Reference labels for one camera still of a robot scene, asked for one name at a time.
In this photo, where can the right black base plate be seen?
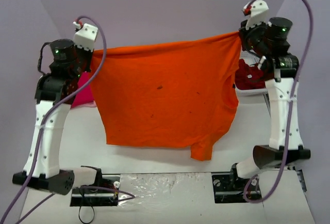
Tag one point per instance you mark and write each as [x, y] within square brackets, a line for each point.
[226, 191]

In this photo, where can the magenta folded t shirt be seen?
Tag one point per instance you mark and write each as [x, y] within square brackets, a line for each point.
[84, 96]

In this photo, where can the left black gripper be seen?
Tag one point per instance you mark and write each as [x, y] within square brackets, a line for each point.
[86, 60]

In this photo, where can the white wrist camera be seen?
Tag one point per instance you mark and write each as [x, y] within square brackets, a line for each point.
[85, 36]
[257, 12]

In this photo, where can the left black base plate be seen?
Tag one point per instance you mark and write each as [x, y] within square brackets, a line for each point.
[97, 197]

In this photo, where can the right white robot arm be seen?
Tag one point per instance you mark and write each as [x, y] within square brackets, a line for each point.
[279, 68]

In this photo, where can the orange t shirt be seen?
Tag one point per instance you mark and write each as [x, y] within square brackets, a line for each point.
[170, 95]

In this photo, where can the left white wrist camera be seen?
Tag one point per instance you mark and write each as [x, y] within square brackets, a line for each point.
[85, 36]

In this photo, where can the dark red t shirt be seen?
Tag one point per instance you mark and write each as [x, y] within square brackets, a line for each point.
[249, 77]

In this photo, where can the white plastic basket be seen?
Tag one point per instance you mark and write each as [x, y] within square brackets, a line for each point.
[250, 59]

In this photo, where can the pink folded t shirt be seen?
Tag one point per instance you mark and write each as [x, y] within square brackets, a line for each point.
[89, 105]

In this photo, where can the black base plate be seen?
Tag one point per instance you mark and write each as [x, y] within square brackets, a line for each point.
[226, 191]
[97, 197]

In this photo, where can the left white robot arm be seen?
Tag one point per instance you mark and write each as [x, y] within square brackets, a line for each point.
[55, 94]

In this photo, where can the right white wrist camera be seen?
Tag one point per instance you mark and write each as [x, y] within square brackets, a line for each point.
[257, 12]

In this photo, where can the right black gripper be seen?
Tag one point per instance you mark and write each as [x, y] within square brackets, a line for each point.
[246, 36]

